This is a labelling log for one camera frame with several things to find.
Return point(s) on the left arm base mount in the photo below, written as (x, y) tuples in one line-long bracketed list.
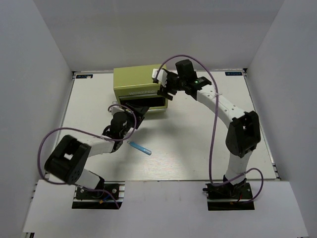
[(98, 200)]

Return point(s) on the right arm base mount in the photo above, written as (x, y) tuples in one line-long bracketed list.
[(229, 197)]

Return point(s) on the right blue corner label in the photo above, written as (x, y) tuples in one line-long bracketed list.
[(233, 73)]

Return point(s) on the blue corner label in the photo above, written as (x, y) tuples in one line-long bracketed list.
[(233, 73), (84, 76)]

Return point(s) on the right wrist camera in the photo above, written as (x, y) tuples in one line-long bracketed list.
[(159, 76)]

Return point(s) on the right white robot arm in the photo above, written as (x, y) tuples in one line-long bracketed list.
[(243, 128)]

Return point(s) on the left blue corner label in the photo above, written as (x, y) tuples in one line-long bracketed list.
[(84, 76)]

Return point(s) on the green metal drawer chest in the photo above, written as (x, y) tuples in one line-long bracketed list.
[(134, 78)]

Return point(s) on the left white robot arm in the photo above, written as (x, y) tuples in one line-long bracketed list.
[(67, 161)]

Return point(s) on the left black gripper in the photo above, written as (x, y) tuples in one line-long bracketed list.
[(139, 111)]

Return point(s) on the blue highlighter pen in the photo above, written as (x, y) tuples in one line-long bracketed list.
[(139, 147)]

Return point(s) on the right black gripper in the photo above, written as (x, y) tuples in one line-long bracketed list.
[(164, 91)]

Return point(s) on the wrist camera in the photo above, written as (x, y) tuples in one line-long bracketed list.
[(159, 76), (115, 107)]

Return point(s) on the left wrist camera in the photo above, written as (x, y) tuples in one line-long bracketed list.
[(115, 107)]

